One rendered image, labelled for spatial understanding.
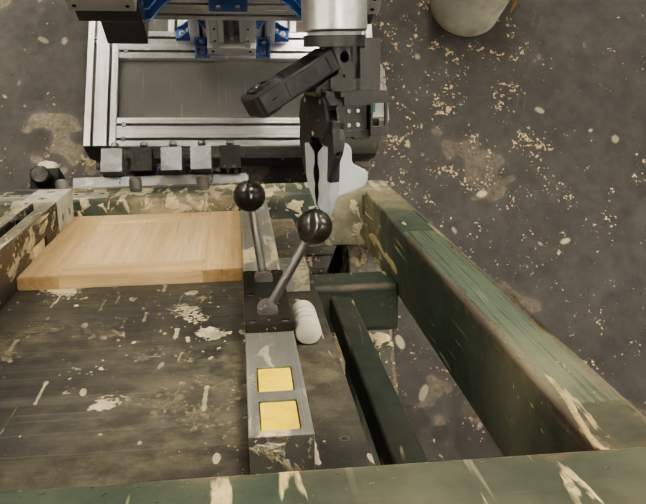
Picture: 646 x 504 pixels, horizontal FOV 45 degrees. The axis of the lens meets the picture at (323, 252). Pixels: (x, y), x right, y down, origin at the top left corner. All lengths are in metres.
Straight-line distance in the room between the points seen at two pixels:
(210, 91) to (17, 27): 0.75
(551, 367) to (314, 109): 0.40
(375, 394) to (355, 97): 0.33
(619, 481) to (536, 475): 0.04
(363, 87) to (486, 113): 1.79
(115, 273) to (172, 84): 1.33
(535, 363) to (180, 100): 1.80
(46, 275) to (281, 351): 0.49
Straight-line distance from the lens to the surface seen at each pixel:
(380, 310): 1.23
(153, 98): 2.39
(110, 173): 1.71
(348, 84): 0.92
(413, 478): 0.44
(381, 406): 0.86
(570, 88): 2.84
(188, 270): 1.12
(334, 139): 0.89
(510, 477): 0.44
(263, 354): 0.75
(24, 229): 1.22
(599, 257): 2.65
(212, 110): 2.36
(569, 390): 0.68
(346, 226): 1.54
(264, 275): 0.94
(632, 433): 0.62
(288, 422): 0.63
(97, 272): 1.15
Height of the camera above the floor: 2.32
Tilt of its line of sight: 73 degrees down
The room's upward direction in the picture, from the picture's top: 17 degrees clockwise
